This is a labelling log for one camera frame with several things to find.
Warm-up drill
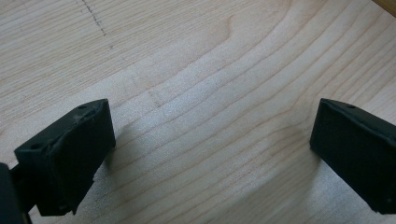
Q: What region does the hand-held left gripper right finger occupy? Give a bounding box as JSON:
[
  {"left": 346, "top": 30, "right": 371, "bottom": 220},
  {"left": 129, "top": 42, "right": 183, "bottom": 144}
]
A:
[{"left": 309, "top": 97, "right": 396, "bottom": 216}]

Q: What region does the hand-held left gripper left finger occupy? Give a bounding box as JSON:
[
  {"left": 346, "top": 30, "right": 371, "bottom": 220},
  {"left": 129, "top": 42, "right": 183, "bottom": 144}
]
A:
[{"left": 13, "top": 98, "right": 117, "bottom": 217}]

